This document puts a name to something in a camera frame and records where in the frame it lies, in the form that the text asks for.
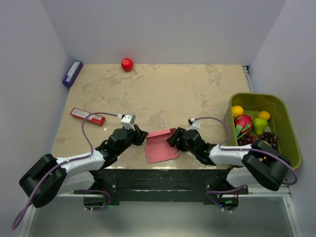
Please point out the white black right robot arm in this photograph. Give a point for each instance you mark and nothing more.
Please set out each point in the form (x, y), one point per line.
(256, 163)

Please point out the purple rectangular carton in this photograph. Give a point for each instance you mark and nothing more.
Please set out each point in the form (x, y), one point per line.
(72, 73)

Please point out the green plastic bin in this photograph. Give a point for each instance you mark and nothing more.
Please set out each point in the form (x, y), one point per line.
(279, 122)

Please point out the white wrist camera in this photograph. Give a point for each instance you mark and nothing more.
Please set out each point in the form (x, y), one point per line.
(128, 120)
(193, 124)

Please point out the green pear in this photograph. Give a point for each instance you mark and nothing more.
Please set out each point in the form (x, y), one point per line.
(259, 125)

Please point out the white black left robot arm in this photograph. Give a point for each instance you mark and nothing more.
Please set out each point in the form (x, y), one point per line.
(46, 178)

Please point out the dark purple grapes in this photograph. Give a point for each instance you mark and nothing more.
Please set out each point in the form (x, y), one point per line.
(268, 137)

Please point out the orange fruit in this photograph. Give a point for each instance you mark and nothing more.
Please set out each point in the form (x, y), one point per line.
(264, 115)

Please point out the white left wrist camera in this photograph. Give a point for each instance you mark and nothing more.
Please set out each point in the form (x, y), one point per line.
(128, 120)

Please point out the yellow lemon upper left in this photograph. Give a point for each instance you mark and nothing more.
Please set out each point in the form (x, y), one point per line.
(237, 110)

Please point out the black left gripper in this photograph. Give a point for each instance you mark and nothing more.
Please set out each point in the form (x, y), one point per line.
(139, 136)

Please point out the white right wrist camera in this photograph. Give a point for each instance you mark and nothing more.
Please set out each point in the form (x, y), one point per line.
(193, 124)

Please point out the red dragon fruit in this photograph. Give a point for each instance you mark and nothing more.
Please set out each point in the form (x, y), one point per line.
(243, 124)

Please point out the pink paper box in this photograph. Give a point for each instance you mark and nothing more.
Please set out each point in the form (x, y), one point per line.
(157, 148)

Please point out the red rectangular carton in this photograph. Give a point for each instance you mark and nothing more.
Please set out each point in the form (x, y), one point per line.
(93, 119)

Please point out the red apple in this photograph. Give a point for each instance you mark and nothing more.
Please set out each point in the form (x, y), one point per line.
(127, 64)

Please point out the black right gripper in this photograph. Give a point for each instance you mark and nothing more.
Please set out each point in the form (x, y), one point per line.
(173, 140)

